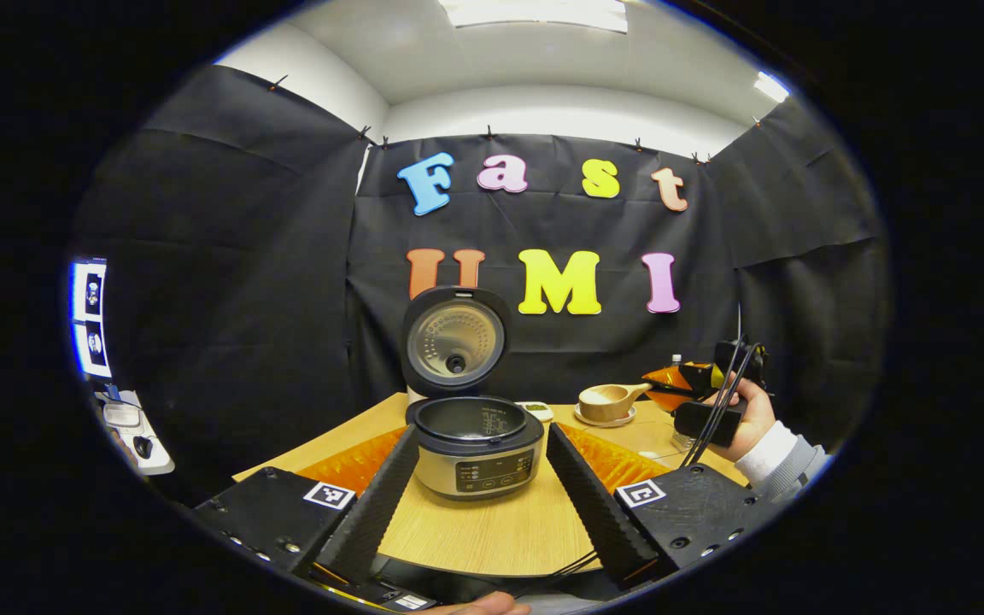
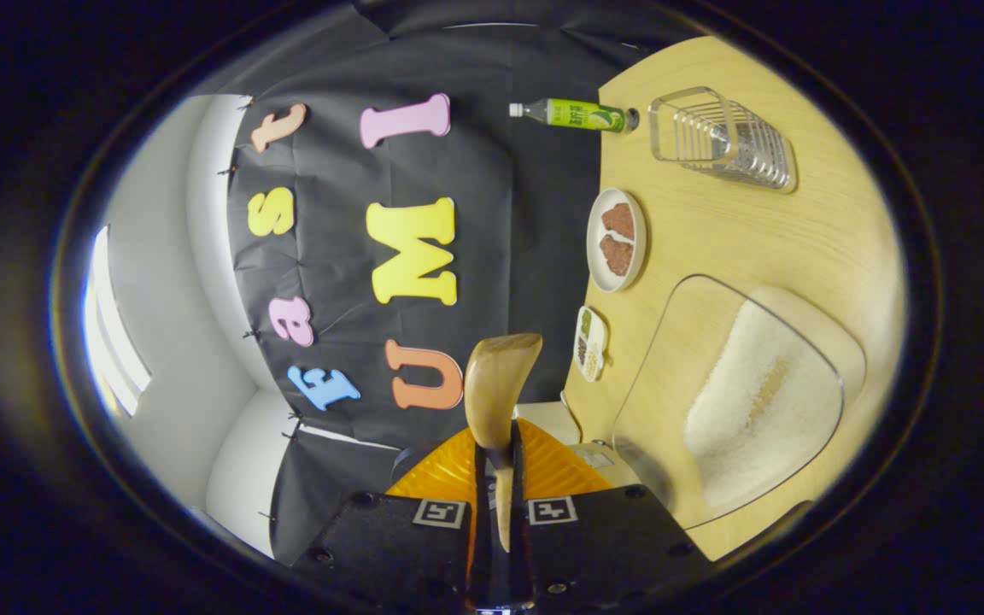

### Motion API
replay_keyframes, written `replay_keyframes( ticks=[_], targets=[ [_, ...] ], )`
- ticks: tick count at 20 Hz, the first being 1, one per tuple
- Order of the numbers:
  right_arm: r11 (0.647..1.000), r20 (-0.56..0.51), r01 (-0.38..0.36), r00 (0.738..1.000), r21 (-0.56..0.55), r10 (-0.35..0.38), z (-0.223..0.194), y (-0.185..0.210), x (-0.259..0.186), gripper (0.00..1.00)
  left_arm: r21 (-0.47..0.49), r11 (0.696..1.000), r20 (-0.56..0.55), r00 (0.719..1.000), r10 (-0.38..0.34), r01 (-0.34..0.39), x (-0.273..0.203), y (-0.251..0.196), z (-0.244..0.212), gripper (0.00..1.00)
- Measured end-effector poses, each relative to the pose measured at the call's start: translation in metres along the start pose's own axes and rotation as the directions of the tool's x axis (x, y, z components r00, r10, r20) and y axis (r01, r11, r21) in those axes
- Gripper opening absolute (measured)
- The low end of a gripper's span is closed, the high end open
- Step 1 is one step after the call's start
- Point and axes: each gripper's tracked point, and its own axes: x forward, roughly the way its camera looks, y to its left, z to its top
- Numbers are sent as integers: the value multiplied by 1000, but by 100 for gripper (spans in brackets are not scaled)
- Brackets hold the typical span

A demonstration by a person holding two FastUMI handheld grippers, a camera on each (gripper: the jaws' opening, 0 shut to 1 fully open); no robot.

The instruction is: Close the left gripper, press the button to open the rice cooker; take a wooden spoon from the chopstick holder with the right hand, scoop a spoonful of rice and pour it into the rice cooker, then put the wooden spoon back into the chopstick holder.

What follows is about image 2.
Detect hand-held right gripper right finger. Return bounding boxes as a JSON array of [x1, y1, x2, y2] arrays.
[[505, 419, 715, 615]]

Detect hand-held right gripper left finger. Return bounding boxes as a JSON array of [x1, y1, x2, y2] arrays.
[[291, 427, 493, 615]]

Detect wooden spoon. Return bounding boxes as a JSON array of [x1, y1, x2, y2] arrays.
[[464, 333, 544, 554]]

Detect clear wire chopstick holder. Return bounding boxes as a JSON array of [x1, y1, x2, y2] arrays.
[[648, 86, 798, 194]]

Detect white toaster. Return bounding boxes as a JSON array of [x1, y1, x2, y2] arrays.
[[516, 400, 583, 447]]

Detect clear plastic tray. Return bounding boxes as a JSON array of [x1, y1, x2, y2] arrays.
[[612, 273, 869, 532]]

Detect white divided dish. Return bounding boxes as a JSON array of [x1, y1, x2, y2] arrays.
[[572, 306, 609, 383]]

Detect brown meat piece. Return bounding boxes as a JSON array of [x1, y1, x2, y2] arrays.
[[601, 202, 636, 242], [599, 235, 635, 277]]

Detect white round plate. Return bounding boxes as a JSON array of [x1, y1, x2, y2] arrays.
[[586, 188, 648, 293]]

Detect ceiling light panel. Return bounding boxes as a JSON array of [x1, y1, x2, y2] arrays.
[[82, 224, 153, 419]]

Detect black backdrop cloth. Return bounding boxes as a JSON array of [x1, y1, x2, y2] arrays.
[[227, 0, 715, 565]]

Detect green drink bottle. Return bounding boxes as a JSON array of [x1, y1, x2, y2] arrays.
[[509, 97, 640, 133]]

